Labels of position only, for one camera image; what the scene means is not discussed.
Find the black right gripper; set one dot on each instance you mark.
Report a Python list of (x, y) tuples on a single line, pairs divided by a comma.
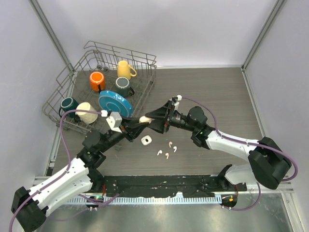
[(162, 123)]

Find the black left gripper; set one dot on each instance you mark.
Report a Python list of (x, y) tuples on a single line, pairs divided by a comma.
[(131, 128)]

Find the beige earbud charging case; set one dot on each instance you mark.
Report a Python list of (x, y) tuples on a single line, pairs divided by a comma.
[(145, 119)]

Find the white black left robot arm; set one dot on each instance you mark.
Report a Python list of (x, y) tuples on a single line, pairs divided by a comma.
[(31, 207)]

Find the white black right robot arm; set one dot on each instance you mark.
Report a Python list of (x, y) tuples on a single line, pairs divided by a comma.
[(266, 163)]

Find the white earbud charging case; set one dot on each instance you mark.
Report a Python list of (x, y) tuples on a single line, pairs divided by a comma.
[(146, 140)]

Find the blue plate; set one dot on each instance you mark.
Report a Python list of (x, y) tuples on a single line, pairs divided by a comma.
[(112, 101)]

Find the grey mug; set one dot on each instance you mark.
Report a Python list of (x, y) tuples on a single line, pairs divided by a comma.
[(123, 87)]

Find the cream ribbed mug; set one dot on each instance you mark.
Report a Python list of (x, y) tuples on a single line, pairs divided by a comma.
[(86, 117)]

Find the yellow mug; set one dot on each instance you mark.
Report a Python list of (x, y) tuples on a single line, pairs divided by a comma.
[(124, 69)]

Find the orange mug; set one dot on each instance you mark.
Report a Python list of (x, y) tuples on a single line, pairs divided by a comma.
[(97, 81)]

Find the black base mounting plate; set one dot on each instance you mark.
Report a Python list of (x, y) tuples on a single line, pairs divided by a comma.
[(163, 186)]

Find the dark green mug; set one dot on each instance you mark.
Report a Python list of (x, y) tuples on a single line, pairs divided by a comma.
[(68, 103)]

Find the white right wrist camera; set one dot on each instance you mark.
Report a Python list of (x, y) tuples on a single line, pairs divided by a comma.
[(176, 101)]

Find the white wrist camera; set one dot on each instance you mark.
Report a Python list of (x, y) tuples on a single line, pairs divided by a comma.
[(176, 101), (114, 121)]

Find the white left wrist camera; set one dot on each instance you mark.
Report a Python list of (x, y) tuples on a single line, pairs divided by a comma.
[(114, 121)]

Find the grey wire dish rack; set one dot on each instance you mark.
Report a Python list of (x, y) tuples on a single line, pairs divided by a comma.
[(73, 81)]

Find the white slotted cable duct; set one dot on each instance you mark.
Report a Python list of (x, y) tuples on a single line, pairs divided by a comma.
[(178, 199)]

